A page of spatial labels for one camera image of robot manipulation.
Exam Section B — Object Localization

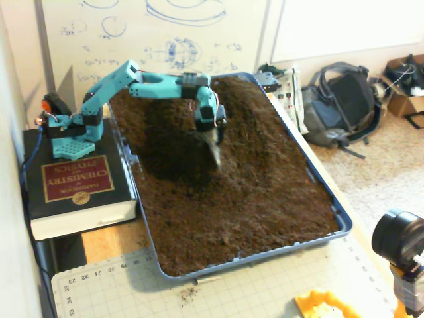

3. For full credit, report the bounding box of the brown cardboard box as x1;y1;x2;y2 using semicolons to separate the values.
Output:
377;54;424;119

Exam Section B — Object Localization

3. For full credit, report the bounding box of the blue tray of soil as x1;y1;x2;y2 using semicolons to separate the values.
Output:
109;76;341;276

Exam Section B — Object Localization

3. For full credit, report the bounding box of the whiteboard with blue drawings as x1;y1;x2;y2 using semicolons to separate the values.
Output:
41;0;269;90

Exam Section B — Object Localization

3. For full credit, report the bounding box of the blue plastic tray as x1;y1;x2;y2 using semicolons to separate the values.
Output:
105;72;352;283

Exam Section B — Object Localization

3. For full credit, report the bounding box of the grey backpack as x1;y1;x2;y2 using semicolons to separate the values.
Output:
300;62;382;159

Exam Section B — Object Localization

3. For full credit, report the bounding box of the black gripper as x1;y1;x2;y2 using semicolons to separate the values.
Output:
195;105;228;170

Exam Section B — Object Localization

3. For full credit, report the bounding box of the black chemistry physics handbook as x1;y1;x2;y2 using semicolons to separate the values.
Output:
23;119;138;241

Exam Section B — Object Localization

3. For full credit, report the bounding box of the black cable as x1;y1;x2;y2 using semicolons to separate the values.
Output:
21;185;56;318

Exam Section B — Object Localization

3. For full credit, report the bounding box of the black round camera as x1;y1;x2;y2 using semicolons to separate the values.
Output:
370;208;424;282

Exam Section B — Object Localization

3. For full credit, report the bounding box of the grey yellow camera stand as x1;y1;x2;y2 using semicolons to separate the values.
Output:
389;263;424;318

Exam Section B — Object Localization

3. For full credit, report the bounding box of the white electronics board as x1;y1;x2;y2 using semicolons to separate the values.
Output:
256;64;311;135

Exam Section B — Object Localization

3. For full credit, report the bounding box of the yellow plastic part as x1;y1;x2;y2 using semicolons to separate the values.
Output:
294;290;360;318

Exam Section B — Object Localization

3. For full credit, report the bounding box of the black vented device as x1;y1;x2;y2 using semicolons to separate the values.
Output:
253;71;281;93

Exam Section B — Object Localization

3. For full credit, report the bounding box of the pale green cutting mat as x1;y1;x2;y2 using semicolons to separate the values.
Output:
51;238;408;318

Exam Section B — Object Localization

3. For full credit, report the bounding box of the blue cable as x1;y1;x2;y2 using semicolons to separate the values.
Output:
19;122;46;201

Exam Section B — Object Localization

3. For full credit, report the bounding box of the white cylinder object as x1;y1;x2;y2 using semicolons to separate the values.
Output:
369;82;394;100

